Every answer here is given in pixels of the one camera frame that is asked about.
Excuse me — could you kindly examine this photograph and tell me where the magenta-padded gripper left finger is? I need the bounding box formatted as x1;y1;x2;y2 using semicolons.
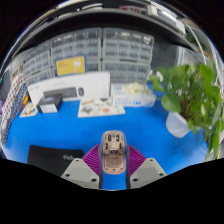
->
60;143;104;190

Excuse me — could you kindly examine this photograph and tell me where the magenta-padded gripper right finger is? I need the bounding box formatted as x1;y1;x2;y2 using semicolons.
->
125;143;168;190

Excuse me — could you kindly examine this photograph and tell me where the transparent pink computer mouse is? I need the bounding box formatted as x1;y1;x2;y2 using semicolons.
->
101;130;128;175

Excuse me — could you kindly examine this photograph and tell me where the black mouse pad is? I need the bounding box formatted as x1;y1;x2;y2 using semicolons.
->
27;144;85;177

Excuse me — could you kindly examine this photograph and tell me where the large illustrated sticker sheet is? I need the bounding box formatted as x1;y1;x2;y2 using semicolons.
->
77;97;127;119

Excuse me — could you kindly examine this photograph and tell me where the small black box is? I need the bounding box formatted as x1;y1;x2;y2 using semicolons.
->
35;93;64;114

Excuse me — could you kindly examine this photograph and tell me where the green plant in white pot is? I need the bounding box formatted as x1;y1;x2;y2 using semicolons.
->
148;63;224;161

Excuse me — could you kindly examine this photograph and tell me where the small yellow object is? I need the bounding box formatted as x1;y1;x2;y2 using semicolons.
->
22;94;30;107

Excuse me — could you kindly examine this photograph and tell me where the white keyboard packaging box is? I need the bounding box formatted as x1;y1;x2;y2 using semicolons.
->
27;71;112;106

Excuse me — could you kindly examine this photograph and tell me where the patterned checkered cloth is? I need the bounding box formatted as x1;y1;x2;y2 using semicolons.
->
0;73;29;148

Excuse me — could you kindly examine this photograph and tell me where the yellow cardboard box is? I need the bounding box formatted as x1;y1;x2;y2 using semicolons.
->
54;55;87;77

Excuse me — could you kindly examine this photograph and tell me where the dark overhead shelf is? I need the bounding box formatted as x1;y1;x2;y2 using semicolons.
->
13;0;198;51

